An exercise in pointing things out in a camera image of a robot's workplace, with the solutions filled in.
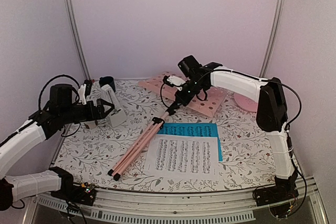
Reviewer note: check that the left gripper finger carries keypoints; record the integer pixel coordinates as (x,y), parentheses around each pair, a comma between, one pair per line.
(102,113)
(102,102)

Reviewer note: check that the white paper cup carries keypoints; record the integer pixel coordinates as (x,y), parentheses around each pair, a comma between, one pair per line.
(91,124)

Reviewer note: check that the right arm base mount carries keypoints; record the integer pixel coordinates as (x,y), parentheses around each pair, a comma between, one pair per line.
(274,194)

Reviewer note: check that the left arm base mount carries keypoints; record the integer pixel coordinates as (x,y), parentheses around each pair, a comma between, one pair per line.
(84,194)

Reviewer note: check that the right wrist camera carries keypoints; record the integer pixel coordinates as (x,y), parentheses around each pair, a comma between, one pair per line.
(174,81)

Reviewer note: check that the white sheet music page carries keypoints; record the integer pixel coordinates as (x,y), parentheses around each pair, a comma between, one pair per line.
(183,157)

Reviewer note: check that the dark blue mug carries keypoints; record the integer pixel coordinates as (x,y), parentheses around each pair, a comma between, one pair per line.
(108,80)

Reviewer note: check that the pink music stand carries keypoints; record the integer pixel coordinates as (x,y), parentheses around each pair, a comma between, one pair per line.
(139,145)

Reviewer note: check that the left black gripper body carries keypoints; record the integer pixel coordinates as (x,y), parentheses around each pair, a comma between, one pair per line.
(85,116)

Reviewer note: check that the floral table mat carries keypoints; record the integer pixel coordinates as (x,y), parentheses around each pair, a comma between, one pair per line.
(89,154)

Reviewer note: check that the pink plate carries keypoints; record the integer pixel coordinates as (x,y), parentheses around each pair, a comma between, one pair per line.
(247,103)

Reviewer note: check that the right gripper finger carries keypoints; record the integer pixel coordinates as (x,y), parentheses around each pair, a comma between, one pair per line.
(171,113)
(173,107)

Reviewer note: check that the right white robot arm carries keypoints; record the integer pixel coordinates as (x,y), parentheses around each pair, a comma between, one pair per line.
(271,114)

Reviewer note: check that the aluminium frame post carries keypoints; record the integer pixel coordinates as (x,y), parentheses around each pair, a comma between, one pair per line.
(272,37)
(76,37)

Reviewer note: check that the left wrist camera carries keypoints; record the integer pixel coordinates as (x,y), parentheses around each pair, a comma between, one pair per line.
(84,91)

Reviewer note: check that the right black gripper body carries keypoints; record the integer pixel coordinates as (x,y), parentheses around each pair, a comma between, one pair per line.
(193,88)

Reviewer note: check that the blue sheet music page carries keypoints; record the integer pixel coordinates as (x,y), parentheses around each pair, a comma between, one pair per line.
(193,129)

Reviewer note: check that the aluminium front rail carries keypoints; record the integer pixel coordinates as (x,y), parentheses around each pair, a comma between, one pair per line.
(234,206)

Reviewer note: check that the white metronome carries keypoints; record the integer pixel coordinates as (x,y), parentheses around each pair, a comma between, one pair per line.
(118,115)

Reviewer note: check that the right aluminium frame post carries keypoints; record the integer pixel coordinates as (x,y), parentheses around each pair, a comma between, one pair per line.
(272,37)

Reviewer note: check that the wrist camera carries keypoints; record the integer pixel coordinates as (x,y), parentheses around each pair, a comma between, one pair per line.
(84,91)
(174,81)

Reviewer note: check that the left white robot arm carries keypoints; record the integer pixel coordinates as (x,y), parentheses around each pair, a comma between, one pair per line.
(66,105)

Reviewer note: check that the left aluminium frame post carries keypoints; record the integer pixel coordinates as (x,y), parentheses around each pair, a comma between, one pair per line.
(76,37)

